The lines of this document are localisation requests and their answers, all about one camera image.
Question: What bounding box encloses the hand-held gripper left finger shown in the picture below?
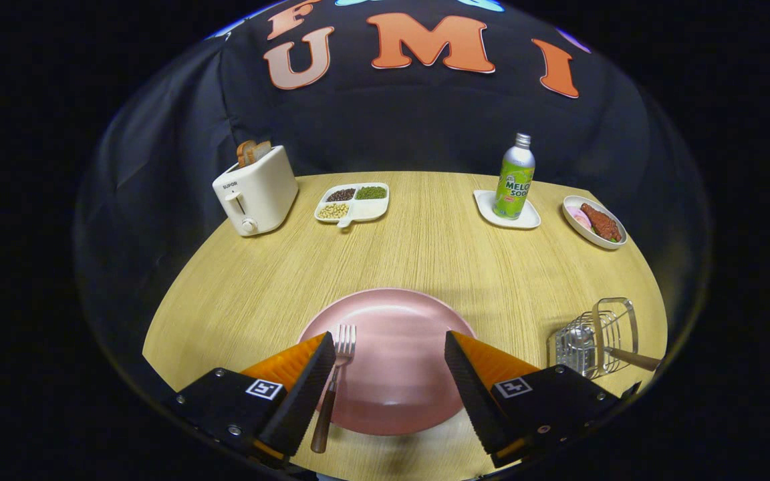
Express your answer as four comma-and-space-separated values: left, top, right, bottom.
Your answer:
168, 331, 337, 468

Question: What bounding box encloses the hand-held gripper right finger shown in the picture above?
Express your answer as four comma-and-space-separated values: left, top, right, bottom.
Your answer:
444, 330, 626, 468

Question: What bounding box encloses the fork with wooden handle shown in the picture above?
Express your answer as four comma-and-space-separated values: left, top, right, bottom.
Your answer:
310, 324, 358, 455

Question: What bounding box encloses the spoon with wooden handle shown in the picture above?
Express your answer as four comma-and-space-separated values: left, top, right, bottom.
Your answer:
569, 327, 663, 372

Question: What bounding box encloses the pink round plate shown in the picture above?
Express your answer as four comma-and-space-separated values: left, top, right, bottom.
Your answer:
297, 288, 478, 436

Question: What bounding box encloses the white square coaster tray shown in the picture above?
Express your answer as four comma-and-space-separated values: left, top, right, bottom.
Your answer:
473, 190, 541, 230

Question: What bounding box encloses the white oval bowl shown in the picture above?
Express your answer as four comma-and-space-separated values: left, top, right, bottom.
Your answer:
562, 195, 628, 251

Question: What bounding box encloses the white divided snack dish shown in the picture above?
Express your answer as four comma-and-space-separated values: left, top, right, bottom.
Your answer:
314, 182, 390, 229

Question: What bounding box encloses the cream toaster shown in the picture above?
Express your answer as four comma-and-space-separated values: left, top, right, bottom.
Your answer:
212, 145, 299, 237

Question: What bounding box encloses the green soda bottle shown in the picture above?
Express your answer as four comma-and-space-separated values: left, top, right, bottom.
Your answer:
493, 132, 536, 221

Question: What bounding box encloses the brown meat piece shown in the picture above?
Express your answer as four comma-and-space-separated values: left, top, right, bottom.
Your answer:
581, 202, 623, 243

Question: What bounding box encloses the toasted bread slice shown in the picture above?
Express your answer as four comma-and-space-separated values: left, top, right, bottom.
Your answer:
236, 140, 272, 168

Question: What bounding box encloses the metal wire basket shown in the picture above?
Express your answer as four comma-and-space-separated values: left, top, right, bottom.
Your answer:
546, 297, 640, 380

